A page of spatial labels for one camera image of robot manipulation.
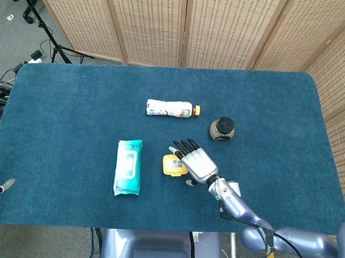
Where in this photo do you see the teal wet wipe pack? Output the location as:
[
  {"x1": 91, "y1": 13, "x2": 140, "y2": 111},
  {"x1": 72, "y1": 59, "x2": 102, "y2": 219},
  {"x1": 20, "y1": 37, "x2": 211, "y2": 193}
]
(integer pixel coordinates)
[{"x1": 112, "y1": 138, "x2": 143, "y2": 197}]

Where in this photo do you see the blue-grey robot torso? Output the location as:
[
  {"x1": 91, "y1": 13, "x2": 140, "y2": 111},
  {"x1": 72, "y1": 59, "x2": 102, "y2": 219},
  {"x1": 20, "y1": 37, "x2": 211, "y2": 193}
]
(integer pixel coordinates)
[{"x1": 99, "y1": 228, "x2": 223, "y2": 258}]

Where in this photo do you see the white-labelled bottle with yellow cap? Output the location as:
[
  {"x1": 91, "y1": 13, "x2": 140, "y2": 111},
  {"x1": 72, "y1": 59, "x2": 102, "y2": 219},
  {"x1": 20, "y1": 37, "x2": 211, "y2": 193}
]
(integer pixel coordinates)
[{"x1": 146, "y1": 98, "x2": 202, "y2": 119}]

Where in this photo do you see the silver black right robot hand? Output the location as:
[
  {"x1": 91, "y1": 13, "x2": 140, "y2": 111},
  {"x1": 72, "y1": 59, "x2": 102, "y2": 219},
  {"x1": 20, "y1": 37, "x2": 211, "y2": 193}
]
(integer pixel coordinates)
[{"x1": 167, "y1": 137, "x2": 220, "y2": 188}]

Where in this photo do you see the dark blue table cloth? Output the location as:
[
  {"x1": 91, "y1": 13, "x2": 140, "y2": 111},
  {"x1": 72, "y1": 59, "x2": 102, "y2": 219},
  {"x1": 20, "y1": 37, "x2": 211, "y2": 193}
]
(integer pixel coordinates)
[{"x1": 0, "y1": 61, "x2": 345, "y2": 237}]

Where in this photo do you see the woven wooden folding screen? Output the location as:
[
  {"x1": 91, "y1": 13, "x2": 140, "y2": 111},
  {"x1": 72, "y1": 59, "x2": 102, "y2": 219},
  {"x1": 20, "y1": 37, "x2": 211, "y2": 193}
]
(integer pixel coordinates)
[{"x1": 27, "y1": 0, "x2": 345, "y2": 221}]

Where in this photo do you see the round spice jar black lid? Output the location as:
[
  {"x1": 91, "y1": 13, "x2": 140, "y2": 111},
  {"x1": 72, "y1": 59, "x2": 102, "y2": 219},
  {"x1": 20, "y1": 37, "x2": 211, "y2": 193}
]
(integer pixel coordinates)
[{"x1": 208, "y1": 115, "x2": 236, "y2": 143}]

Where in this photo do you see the black office chair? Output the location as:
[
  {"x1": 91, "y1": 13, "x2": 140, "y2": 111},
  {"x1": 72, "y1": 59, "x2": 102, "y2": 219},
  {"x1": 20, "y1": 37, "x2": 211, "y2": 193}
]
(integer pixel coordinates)
[{"x1": 6, "y1": 0, "x2": 40, "y2": 25}]

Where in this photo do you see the green container with yellow lid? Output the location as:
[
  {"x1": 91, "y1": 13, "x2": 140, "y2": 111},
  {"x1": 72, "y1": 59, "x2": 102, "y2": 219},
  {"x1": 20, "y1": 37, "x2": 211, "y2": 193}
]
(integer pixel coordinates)
[{"x1": 161, "y1": 153, "x2": 190, "y2": 178}]

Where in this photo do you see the black tripod stand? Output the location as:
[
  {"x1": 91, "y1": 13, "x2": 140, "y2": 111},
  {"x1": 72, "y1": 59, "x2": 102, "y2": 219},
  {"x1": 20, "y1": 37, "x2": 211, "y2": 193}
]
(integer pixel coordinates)
[{"x1": 15, "y1": 0, "x2": 96, "y2": 65}]

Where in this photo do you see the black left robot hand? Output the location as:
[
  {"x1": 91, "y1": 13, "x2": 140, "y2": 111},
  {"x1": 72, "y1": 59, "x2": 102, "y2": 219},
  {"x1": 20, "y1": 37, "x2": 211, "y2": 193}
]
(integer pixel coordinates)
[{"x1": 0, "y1": 135, "x2": 18, "y2": 197}]

